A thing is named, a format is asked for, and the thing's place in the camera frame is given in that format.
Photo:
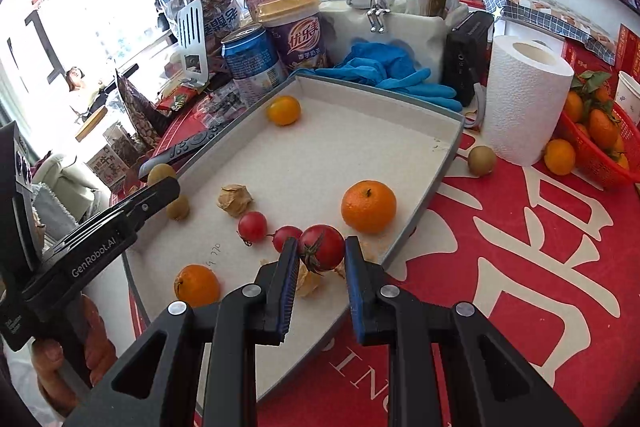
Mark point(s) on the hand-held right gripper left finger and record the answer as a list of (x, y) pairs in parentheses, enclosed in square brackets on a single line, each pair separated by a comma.
[(287, 292)]

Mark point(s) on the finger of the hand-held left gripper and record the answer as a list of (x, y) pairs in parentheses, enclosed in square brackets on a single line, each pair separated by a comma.
[(150, 202)]

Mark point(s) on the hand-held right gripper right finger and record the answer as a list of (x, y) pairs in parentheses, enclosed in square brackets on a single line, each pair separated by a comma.
[(354, 292)]

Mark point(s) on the dry-husked physalis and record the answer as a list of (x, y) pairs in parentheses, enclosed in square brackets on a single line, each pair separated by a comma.
[(307, 282), (234, 201)]

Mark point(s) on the red cherry tomato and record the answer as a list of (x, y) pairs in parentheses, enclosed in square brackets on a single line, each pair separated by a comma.
[(284, 237), (252, 227), (325, 247)]

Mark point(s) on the large orange tangerine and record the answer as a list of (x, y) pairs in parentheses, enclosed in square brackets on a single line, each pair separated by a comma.
[(367, 207)]

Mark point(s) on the grey rectangular tray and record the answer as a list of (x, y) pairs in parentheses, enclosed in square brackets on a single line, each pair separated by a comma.
[(325, 147)]

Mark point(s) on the small yellow-orange tangerine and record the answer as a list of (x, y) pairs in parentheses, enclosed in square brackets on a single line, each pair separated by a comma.
[(284, 111)]

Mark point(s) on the person's left hand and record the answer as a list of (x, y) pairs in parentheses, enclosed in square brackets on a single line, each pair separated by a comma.
[(47, 354)]

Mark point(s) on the labelled cardboard box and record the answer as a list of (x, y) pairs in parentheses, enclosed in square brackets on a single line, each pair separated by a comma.
[(105, 167)]

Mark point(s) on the clear snack jar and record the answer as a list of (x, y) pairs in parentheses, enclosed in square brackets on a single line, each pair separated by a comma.
[(122, 147)]

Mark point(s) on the black remote control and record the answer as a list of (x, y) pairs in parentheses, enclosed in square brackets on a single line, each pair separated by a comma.
[(190, 144)]

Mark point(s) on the light grey sofa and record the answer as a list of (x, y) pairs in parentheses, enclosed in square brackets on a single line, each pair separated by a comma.
[(65, 177)]

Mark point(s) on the dark seed snack bag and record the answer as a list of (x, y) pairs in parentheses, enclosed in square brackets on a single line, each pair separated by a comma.
[(137, 112)]

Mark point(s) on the red snack packet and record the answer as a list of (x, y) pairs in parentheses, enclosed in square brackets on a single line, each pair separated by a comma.
[(175, 99)]

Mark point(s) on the red printed tablecloth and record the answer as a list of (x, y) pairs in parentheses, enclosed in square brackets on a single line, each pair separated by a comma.
[(500, 267)]

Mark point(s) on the blue beverage can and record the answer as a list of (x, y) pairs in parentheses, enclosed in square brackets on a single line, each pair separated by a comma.
[(252, 62)]

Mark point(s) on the white slotted spatula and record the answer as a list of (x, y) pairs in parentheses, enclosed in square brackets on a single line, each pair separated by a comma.
[(191, 27)]

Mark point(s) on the large clear snack bag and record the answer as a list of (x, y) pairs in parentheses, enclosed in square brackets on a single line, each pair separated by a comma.
[(220, 12)]

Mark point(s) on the purple milk tea cup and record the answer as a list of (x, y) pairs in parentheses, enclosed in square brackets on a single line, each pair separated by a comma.
[(297, 42)]

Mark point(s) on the blue rubber gloves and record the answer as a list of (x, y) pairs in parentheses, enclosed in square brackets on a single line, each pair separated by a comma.
[(380, 62)]

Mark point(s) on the white paper towel roll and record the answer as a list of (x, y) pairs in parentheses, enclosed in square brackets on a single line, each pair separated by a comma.
[(520, 107)]

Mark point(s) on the black box device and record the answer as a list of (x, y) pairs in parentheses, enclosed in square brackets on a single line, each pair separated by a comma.
[(465, 57)]

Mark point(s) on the red plastic basket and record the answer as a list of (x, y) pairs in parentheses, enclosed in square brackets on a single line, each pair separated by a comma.
[(595, 162)]

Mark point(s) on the checked cloth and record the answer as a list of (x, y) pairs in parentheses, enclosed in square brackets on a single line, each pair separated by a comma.
[(545, 14)]

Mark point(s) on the white paper cup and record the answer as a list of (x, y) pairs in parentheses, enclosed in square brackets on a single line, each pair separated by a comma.
[(631, 97)]

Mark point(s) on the red gift box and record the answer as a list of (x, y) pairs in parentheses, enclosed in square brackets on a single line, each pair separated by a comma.
[(627, 52)]

